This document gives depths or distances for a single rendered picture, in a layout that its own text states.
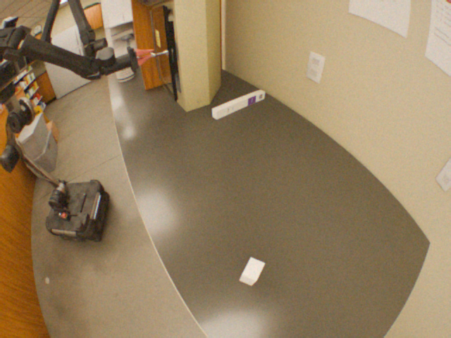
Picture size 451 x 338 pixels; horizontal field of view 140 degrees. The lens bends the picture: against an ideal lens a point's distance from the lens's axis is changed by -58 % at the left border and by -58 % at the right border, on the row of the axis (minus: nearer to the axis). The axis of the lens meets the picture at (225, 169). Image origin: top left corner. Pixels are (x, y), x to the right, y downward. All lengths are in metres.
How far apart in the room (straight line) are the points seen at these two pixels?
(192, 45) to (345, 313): 0.90
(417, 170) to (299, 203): 0.45
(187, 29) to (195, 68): 0.16
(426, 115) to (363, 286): 0.51
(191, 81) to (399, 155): 0.80
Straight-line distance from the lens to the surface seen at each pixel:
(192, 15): 0.72
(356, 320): 0.53
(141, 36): 1.05
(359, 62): 0.71
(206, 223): 0.47
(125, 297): 1.54
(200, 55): 0.75
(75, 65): 0.74
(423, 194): 0.77
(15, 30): 0.72
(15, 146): 1.74
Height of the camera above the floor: 1.36
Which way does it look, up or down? 49 degrees down
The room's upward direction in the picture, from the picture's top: straight up
